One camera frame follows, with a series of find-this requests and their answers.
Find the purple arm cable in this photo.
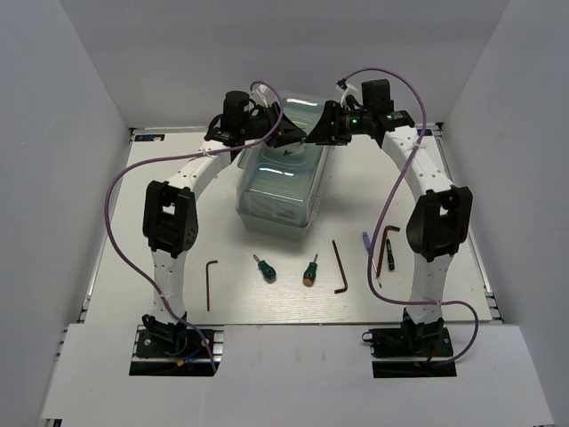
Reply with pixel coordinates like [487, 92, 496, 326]
[106, 79, 285, 373]
[341, 67, 480, 367]

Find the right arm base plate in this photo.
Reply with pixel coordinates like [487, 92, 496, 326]
[361, 327, 457, 379]

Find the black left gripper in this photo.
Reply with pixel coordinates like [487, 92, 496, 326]
[242, 101, 308, 149]

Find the brown hex key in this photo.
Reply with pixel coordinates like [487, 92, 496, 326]
[332, 239, 349, 294]
[377, 225, 400, 278]
[205, 260, 219, 312]

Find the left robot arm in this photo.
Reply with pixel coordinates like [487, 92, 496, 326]
[142, 91, 306, 355]

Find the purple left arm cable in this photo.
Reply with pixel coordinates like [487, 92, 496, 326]
[106, 79, 285, 373]

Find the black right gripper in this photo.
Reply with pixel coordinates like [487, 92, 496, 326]
[303, 101, 371, 147]

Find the green stubby phillips screwdriver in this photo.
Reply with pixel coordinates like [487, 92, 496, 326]
[302, 254, 318, 286]

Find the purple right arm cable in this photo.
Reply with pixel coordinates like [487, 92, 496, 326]
[341, 67, 480, 367]

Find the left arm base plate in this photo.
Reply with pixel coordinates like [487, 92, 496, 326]
[129, 326, 223, 377]

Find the green toolbox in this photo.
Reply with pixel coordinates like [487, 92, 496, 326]
[235, 91, 334, 242]

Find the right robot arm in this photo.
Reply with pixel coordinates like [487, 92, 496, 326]
[306, 79, 473, 355]

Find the black green precision screwdriver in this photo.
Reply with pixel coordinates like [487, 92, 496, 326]
[386, 238, 396, 271]

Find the blue handled screwdriver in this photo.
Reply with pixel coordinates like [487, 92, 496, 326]
[362, 231, 381, 286]

